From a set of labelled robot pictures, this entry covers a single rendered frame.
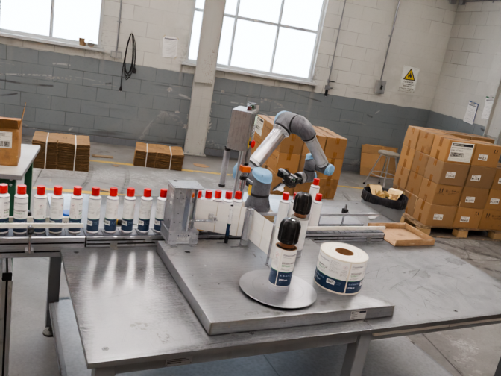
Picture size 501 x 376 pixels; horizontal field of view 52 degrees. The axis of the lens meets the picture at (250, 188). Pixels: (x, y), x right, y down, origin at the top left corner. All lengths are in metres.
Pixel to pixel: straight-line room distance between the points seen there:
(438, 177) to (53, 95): 5.24
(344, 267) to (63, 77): 6.23
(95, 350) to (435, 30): 8.14
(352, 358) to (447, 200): 4.22
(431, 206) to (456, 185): 0.37
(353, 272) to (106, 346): 0.99
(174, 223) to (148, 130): 5.67
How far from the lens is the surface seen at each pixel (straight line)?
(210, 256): 2.23
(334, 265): 2.10
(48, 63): 7.79
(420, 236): 3.29
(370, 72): 8.64
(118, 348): 1.69
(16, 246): 2.29
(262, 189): 2.88
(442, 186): 6.09
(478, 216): 6.55
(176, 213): 2.24
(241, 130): 2.42
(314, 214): 2.73
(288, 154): 5.91
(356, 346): 2.12
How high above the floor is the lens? 1.78
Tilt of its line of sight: 16 degrees down
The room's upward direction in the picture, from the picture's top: 10 degrees clockwise
